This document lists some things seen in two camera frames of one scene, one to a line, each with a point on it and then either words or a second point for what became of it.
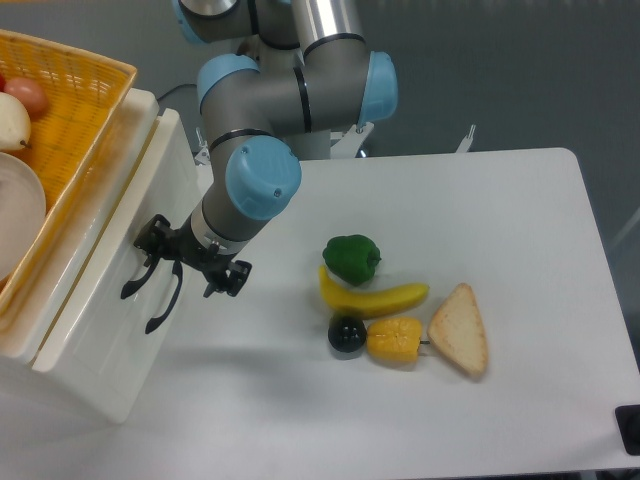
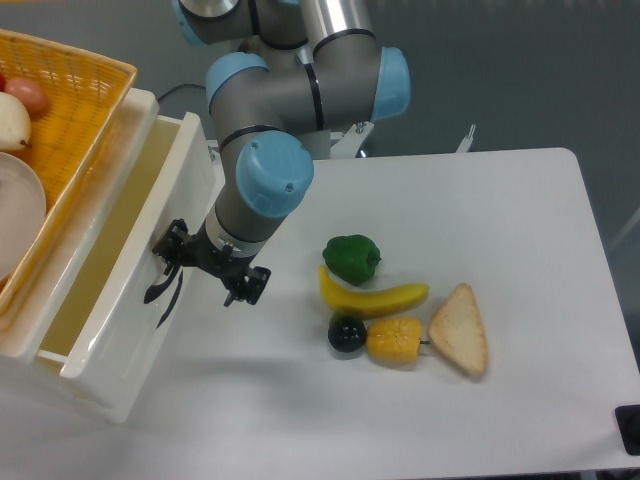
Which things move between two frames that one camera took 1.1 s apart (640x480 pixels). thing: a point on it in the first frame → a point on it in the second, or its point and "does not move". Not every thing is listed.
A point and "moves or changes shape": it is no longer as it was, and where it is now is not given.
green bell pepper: x=353 y=258 does not move
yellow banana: x=369 y=303 does not move
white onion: x=15 y=126 does not move
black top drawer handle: x=131 y=286 → x=155 y=290
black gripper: x=160 y=240 → x=197 y=250
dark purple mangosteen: x=347 y=333 does not move
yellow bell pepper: x=394 y=340 does not move
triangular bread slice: x=456 y=328 does not move
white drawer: x=164 y=180 moves or changes shape
